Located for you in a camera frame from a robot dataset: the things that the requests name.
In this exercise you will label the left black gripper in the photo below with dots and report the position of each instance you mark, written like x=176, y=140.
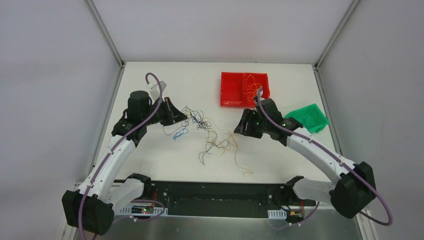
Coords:
x=169, y=110

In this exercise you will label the right red bin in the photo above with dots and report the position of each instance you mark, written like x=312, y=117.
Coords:
x=252, y=83

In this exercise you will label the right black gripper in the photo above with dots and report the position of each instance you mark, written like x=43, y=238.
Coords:
x=250, y=122

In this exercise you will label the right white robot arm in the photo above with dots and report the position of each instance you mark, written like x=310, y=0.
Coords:
x=348, y=188

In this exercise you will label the green plastic bin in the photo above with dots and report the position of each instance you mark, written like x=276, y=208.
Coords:
x=311, y=117

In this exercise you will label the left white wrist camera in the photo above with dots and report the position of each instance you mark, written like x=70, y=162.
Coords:
x=154, y=89

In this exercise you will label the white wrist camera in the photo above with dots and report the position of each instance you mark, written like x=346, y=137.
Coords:
x=154, y=89
x=259, y=96

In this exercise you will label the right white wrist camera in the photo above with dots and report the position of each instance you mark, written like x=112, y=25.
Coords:
x=259, y=96

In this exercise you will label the red bin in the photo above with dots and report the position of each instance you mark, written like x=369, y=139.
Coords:
x=232, y=89
x=252, y=83

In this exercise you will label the left red bin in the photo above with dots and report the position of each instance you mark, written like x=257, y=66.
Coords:
x=232, y=89

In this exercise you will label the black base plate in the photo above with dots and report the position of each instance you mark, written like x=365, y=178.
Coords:
x=228, y=200

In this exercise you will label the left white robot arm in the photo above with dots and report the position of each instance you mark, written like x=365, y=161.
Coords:
x=92, y=207

